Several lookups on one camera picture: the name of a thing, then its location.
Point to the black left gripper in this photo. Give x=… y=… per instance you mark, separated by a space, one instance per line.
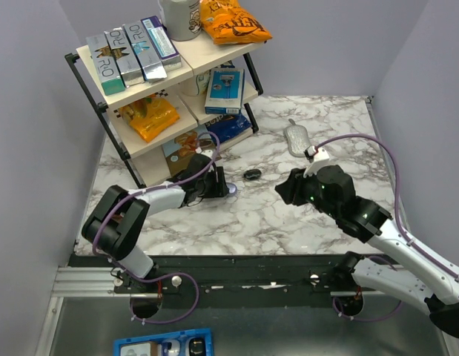
x=219 y=189

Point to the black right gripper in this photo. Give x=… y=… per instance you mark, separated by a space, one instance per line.
x=294 y=185

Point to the black earbud charging case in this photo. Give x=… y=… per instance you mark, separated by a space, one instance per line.
x=252 y=174

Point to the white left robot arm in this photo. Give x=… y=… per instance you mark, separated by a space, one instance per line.
x=115 y=224

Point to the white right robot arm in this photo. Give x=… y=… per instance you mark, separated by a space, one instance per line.
x=428 y=281

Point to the brown cookie bag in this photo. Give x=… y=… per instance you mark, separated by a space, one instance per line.
x=179 y=150

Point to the dark blue snack bag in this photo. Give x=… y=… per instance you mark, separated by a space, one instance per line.
x=227 y=127

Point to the orange snack bag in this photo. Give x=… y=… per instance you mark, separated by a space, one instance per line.
x=149 y=116

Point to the blue razor box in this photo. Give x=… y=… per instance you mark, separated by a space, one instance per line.
x=225 y=91

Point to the white cup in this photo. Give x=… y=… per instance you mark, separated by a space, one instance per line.
x=196 y=85

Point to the purple white box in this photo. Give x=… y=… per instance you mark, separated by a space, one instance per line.
x=169 y=55

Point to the blue silver RO box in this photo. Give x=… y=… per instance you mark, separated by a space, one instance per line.
x=146 y=54

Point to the teal RO box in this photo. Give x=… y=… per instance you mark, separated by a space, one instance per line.
x=105 y=64

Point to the blue plastic tray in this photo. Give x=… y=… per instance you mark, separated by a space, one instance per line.
x=186 y=342

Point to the orange chips bag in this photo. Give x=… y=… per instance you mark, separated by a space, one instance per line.
x=226 y=22

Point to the grey printed mug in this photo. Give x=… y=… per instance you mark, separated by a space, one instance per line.
x=181 y=18

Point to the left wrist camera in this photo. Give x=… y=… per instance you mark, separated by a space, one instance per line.
x=210 y=153

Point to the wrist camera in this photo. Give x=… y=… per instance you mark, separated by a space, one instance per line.
x=317 y=158
x=210 y=153

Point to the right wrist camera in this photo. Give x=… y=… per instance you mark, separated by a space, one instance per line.
x=317 y=158

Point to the black frame wooden shelf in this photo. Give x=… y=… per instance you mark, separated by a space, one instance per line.
x=145 y=161

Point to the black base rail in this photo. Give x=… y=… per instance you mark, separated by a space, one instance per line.
x=242 y=282

